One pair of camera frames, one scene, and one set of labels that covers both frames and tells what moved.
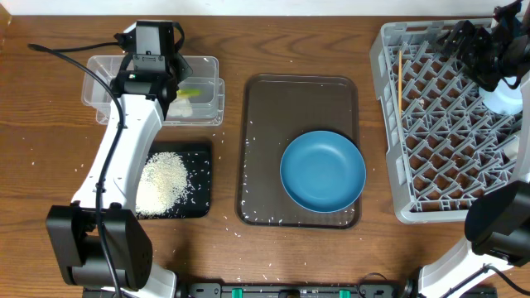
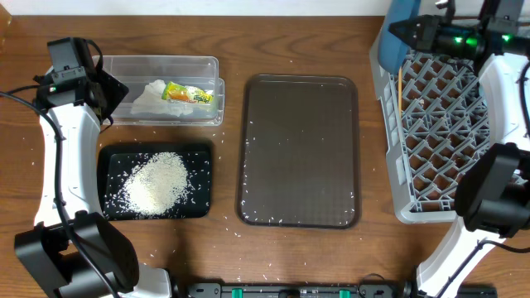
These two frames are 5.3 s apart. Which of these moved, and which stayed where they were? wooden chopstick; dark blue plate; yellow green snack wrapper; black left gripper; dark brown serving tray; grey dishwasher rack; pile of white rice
Moved: dark blue plate; yellow green snack wrapper; black left gripper
Stayed: wooden chopstick; pile of white rice; grey dishwasher rack; dark brown serving tray
